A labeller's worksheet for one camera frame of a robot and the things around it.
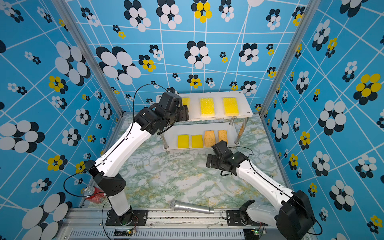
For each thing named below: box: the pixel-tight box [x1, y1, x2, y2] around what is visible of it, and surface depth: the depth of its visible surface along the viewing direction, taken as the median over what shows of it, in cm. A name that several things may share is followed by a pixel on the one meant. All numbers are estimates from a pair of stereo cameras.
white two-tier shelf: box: [162, 91, 253, 151], surface depth 81 cm
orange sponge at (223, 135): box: [218, 130, 228, 144], surface depth 98 cm
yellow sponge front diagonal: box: [200, 98, 215, 117], surface depth 75 cm
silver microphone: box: [169, 199, 215, 215], surface depth 76 cm
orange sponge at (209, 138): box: [204, 130, 216, 148], surface depth 96 cm
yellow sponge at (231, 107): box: [223, 97, 239, 116], surface depth 76 cm
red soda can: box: [83, 186, 106, 204], surface depth 74 cm
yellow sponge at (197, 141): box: [192, 135, 204, 148], surface depth 96 cm
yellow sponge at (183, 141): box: [177, 135, 190, 149], surface depth 97 cm
